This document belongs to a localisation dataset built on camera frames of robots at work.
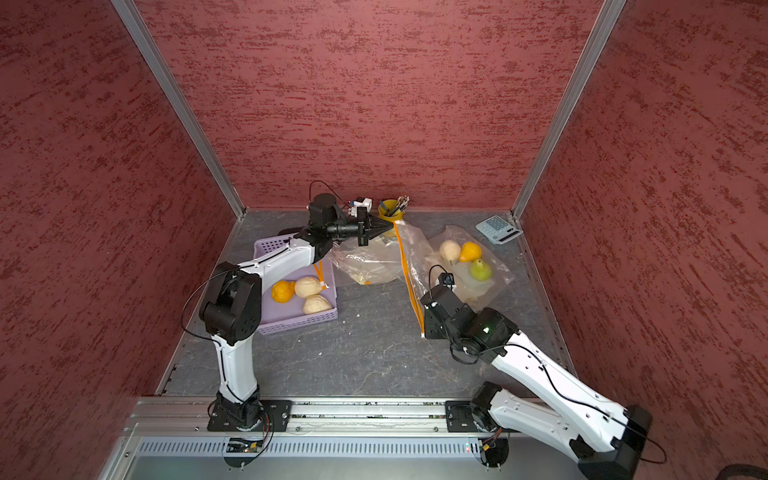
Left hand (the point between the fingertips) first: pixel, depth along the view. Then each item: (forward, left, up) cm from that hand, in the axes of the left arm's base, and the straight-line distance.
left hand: (392, 228), depth 80 cm
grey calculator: (+22, -41, -25) cm, 53 cm away
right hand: (-23, -11, -11) cm, 28 cm away
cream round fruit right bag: (+9, -20, -22) cm, 31 cm away
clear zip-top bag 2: (+9, -12, -22) cm, 27 cm away
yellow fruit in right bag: (+9, -28, -23) cm, 37 cm away
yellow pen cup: (+24, +3, -19) cm, 31 cm away
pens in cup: (+21, -3, -11) cm, 23 cm away
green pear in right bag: (+1, -30, -22) cm, 37 cm away
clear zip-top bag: (+6, +5, -23) cm, 24 cm away
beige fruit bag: (-13, +23, -20) cm, 33 cm away
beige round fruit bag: (-6, +27, -21) cm, 35 cm away
